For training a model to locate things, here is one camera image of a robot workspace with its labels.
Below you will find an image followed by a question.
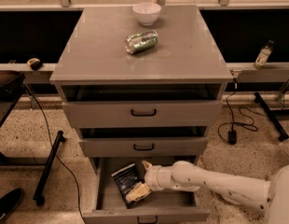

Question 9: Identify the small clear bottle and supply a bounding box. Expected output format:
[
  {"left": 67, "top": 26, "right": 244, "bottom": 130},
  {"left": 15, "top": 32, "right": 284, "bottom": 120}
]
[{"left": 254, "top": 40, "right": 274, "bottom": 69}]

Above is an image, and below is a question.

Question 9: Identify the yellow black tape measure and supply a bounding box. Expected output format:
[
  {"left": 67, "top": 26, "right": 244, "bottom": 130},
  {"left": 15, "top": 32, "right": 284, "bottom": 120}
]
[{"left": 27, "top": 58, "right": 43, "bottom": 70}]

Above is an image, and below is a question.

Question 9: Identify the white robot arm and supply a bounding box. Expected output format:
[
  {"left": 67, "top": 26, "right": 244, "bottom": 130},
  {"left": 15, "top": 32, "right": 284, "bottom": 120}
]
[{"left": 126, "top": 161, "right": 289, "bottom": 224}]

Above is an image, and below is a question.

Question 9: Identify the white bowl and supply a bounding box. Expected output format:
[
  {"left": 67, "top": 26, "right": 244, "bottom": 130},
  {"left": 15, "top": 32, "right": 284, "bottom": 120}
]
[{"left": 132, "top": 2, "right": 161, "bottom": 26}]

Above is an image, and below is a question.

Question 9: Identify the grey bottom drawer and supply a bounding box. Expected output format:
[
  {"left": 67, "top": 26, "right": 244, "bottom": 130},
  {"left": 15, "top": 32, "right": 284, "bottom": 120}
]
[{"left": 83, "top": 156, "right": 209, "bottom": 224}]

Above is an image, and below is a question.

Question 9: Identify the green soda can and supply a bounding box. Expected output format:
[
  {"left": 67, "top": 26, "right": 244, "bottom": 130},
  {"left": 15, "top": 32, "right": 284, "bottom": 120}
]
[{"left": 125, "top": 30, "right": 158, "bottom": 54}]

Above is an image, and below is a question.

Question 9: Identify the black shoe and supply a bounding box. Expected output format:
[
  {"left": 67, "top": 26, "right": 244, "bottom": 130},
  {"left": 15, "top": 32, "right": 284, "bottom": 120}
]
[{"left": 0, "top": 188, "right": 24, "bottom": 222}]

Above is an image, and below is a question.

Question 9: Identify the black power adapter cable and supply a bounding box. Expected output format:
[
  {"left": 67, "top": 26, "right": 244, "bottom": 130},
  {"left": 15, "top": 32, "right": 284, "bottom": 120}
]
[{"left": 217, "top": 77, "right": 260, "bottom": 146}]

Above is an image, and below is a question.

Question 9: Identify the dark box on table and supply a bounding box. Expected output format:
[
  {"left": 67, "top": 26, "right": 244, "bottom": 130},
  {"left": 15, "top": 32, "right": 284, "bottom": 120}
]
[{"left": 0, "top": 70, "right": 25, "bottom": 102}]

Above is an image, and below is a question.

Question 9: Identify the black stand leg right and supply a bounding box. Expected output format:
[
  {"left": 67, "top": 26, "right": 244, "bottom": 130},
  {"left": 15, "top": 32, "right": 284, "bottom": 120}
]
[{"left": 255, "top": 92, "right": 289, "bottom": 142}]

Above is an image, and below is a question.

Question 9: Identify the grey middle drawer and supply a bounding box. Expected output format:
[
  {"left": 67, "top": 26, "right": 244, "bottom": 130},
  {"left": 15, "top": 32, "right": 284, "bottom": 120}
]
[{"left": 79, "top": 137, "right": 208, "bottom": 158}]

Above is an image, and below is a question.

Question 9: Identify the blue chip bag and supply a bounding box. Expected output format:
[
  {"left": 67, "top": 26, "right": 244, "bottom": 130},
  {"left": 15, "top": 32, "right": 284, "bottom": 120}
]
[{"left": 111, "top": 163, "right": 141, "bottom": 208}]

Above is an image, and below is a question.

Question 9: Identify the grey drawer cabinet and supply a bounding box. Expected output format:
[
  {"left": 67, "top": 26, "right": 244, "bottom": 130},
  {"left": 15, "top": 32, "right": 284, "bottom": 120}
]
[{"left": 49, "top": 4, "right": 234, "bottom": 173}]

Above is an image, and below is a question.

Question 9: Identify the black table leg left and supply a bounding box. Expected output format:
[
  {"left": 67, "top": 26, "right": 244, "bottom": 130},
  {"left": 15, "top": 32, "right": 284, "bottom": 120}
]
[{"left": 33, "top": 131, "right": 65, "bottom": 206}]

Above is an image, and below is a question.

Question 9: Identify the grey drawer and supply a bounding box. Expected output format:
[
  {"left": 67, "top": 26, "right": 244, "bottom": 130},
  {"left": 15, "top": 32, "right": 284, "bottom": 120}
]
[
  {"left": 62, "top": 100, "right": 222, "bottom": 128},
  {"left": 79, "top": 137, "right": 208, "bottom": 158},
  {"left": 83, "top": 156, "right": 209, "bottom": 224}
]

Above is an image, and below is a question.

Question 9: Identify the black cable left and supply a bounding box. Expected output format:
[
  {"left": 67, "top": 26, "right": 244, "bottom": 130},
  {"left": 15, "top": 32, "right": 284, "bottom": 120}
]
[{"left": 26, "top": 84, "right": 87, "bottom": 224}]

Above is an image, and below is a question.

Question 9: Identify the grey top drawer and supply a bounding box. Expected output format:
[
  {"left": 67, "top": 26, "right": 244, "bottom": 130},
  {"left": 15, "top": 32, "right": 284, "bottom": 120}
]
[{"left": 62, "top": 100, "right": 222, "bottom": 128}]

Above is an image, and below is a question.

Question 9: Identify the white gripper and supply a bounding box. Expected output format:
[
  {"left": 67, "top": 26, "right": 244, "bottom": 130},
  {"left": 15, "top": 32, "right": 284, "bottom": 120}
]
[{"left": 126, "top": 161, "right": 173, "bottom": 203}]

